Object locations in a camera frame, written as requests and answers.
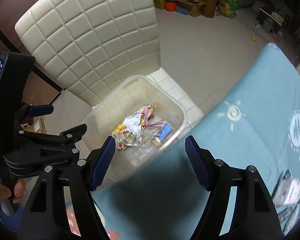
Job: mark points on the person's left hand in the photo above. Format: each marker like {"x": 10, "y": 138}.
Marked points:
{"x": 0, "y": 191}

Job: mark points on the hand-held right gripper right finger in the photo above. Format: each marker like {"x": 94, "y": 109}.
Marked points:
{"x": 196, "y": 165}

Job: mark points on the clear plastic tray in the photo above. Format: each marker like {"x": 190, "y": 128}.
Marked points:
{"x": 145, "y": 153}

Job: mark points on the white green milk carton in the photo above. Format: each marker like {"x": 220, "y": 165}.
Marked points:
{"x": 288, "y": 187}

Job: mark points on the orange bucket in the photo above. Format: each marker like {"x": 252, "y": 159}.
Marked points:
{"x": 170, "y": 5}

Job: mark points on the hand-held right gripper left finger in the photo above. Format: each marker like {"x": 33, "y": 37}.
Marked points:
{"x": 102, "y": 166}

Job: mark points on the large white tissue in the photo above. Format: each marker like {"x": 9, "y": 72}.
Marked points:
{"x": 132, "y": 125}

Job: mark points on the red yellow snack bag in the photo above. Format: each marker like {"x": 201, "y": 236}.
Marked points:
{"x": 122, "y": 142}

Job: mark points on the clear plastic bin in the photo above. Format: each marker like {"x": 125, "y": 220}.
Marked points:
{"x": 130, "y": 90}

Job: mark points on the pink wrapper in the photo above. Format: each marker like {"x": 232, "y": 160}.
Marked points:
{"x": 148, "y": 112}

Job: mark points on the colourful woven bag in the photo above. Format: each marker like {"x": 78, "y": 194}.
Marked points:
{"x": 227, "y": 7}

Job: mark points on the blue carton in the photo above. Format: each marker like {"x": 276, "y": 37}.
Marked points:
{"x": 165, "y": 131}

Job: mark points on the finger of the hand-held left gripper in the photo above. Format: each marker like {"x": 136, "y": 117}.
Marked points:
{"x": 41, "y": 110}
{"x": 72, "y": 131}

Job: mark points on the blue printed tablecloth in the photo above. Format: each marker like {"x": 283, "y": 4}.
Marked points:
{"x": 252, "y": 130}

